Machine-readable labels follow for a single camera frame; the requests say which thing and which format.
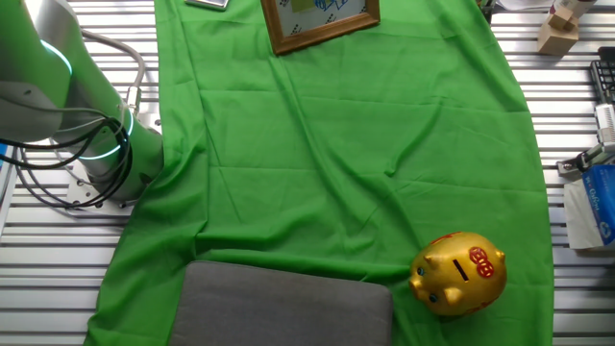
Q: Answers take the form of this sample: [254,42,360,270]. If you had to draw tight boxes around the green cloth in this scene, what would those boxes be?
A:
[84,0,554,346]

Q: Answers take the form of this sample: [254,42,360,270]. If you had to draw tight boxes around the grey fabric cushion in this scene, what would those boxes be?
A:
[167,259,395,346]

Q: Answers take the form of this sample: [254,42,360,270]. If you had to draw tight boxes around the gold piggy bank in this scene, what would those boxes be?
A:
[407,231,508,317]

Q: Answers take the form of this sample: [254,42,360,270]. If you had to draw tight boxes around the dark metal stand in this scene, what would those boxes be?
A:
[478,0,497,24]

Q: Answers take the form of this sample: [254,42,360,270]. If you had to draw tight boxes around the large light wooden block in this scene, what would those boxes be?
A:
[536,19,580,57]

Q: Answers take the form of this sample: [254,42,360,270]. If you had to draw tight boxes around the blue tissue pack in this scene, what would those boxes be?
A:
[562,164,615,252]

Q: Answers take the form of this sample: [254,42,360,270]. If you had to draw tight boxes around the small light wooden block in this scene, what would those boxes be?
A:
[547,4,577,31]

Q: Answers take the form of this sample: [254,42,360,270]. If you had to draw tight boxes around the black keyboard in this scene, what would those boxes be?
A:
[589,46,615,105]

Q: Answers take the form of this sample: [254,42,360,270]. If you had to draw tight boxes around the pale wooden block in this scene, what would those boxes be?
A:
[550,0,599,18]

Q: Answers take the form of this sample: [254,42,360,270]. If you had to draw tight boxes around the wooden picture frame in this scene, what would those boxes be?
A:
[260,0,381,56]

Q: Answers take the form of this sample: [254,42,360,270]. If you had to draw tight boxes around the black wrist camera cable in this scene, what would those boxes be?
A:
[0,117,135,211]

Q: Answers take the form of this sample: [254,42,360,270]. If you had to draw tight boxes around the thick grey robot cable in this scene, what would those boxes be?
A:
[81,29,148,119]

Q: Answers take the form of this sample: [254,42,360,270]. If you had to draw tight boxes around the aluminium camera bracket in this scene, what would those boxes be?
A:
[555,142,615,178]

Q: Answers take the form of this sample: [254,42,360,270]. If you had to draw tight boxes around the silver side camera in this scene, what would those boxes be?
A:
[594,103,615,145]

